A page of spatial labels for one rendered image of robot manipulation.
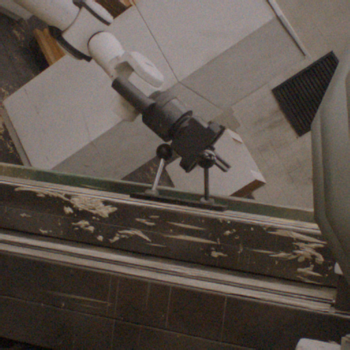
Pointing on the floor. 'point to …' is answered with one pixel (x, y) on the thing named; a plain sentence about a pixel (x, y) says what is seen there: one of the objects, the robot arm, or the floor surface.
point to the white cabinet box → (177, 174)
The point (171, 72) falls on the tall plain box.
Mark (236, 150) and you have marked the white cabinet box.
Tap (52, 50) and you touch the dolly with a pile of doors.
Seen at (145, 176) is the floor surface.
